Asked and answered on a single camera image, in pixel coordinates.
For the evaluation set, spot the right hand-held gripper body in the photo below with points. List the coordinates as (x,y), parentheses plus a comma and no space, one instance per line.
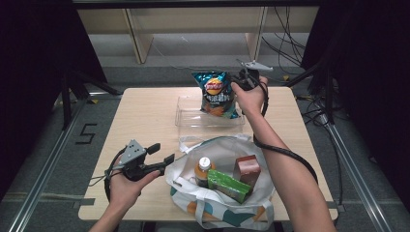
(249,75)

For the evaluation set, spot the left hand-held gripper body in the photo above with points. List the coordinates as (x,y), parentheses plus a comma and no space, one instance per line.
(132,153)

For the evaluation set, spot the blue chip bag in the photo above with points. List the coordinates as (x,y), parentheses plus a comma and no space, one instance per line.
(216,96)

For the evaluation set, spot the clear plastic tray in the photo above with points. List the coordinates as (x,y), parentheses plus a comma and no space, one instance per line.
(190,119)

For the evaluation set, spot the green carton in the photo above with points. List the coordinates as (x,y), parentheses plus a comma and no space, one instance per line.
(228,187)

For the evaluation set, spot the brown carton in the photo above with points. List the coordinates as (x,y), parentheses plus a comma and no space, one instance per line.
(247,170)

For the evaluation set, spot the white patterned tote bag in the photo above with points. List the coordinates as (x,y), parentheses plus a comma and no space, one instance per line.
(225,216)

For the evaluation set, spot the person's right hand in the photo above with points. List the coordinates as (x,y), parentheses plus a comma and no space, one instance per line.
(249,100)

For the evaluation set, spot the person's left hand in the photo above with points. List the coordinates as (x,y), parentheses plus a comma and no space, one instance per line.
(124,191)

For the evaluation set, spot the orange juice bottle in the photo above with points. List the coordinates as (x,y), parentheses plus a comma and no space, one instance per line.
(203,172)

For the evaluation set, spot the black metal stand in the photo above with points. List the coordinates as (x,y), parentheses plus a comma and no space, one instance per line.
(66,103)
(328,93)

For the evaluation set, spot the black curtain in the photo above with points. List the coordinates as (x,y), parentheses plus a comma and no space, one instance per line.
(370,80)
(32,80)

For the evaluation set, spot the light wooden desk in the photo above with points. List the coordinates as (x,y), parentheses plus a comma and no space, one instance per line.
(106,19)

